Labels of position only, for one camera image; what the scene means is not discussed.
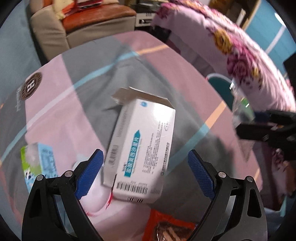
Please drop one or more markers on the pink floral blanket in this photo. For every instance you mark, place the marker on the pink floral blanket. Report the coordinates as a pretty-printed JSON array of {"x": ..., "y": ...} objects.
[{"x": 212, "y": 43}]

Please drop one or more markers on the beige armchair orange cushion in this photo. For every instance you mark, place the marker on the beige armchair orange cushion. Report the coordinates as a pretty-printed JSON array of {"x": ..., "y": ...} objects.
[{"x": 61, "y": 25}]

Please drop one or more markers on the pink grey checked bedsheet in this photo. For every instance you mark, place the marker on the pink grey checked bedsheet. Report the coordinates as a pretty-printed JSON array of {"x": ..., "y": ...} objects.
[{"x": 72, "y": 111}]

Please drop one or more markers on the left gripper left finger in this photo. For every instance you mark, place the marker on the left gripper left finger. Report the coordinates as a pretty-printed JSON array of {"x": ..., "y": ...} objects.
[{"x": 53, "y": 210}]

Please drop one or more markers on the orange red snack packet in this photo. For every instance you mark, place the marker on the orange red snack packet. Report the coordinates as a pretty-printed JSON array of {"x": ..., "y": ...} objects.
[{"x": 164, "y": 227}]

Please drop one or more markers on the black stereo device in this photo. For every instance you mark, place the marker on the black stereo device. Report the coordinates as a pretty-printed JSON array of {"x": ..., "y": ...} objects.
[{"x": 146, "y": 11}]

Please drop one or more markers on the white medicine box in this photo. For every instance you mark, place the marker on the white medicine box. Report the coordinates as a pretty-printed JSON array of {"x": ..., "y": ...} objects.
[{"x": 138, "y": 155}]

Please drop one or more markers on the white pink plastic lid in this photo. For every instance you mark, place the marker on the white pink plastic lid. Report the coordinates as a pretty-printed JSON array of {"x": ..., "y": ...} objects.
[{"x": 98, "y": 198}]

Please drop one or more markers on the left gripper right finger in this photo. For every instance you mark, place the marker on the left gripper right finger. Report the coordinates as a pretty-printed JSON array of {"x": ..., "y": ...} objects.
[{"x": 236, "y": 210}]

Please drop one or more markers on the blue green milk carton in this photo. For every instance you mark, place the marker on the blue green milk carton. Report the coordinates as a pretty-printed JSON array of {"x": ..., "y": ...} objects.
[{"x": 37, "y": 159}]

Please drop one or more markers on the clear plastic water bottle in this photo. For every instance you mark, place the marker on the clear plastic water bottle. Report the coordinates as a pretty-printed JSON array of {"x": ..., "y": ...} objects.
[{"x": 241, "y": 108}]

